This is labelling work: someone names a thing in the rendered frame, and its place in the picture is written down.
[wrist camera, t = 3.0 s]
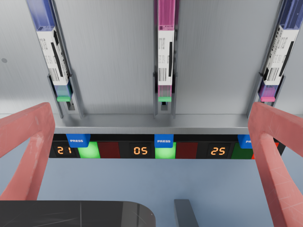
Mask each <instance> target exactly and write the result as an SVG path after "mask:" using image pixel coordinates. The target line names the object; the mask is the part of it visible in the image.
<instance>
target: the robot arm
mask: <svg viewBox="0 0 303 227"><path fill-rule="evenodd" d="M54 131H55V120H54V116H53V113H52V109H51V105H50V103H49V102H43V103H40V104H37V105H35V106H33V107H30V108H27V109H24V110H22V111H19V112H17V113H14V114H12V115H9V116H6V117H4V118H1V119H0V158H1V157H3V156H4V155H5V154H7V153H8V152H10V151H11V150H13V149H14V148H16V147H17V146H18V145H20V144H22V143H23V142H24V141H26V140H27V139H29V138H30V141H29V143H28V145H27V147H26V149H25V151H24V154H23V156H22V158H21V160H20V163H19V165H18V167H17V169H16V171H15V173H14V175H13V177H12V179H11V180H10V182H9V183H8V185H7V187H6V188H5V190H4V191H3V193H2V194H1V196H0V227H156V218H155V215H154V213H153V212H152V211H151V210H150V209H149V208H148V207H146V206H144V205H142V204H139V203H136V202H131V201H102V200H37V197H38V193H39V190H40V187H41V182H42V179H43V176H44V172H45V169H46V165H47V161H48V158H49V154H50V149H51V144H52V140H53V135H54ZM248 131H249V135H250V139H251V144H252V149H253V153H254V157H255V161H256V164H257V168H258V172H259V175H260V179H261V182H262V186H263V190H264V193H265V196H266V200H267V204H268V207H269V211H270V214H271V218H272V221H273V225H274V227H303V195H302V194H301V192H300V191H299V189H298V187H297V186H296V185H295V183H294V181H293V180H292V178H291V176H290V175H289V173H288V171H287V169H286V166H285V164H284V162H283V160H282V158H281V155H280V154H279V151H278V149H277V147H276V145H275V142H274V140H273V137H274V138H275V139H276V140H278V141H279V142H281V143H282V144H284V145H285V146H287V147H288V148H290V149H291V150H292V151H294V152H295V153H297V154H298V155H300V156H301V157H303V118H301V117H298V116H295V115H293V114H290V113H287V112H285V111H282V110H280V109H277V108H274V107H272V106H269V105H266V104H264V103H261V102H254V103H253V105H252V109H251V113H250V116H249V120H248Z"/></svg>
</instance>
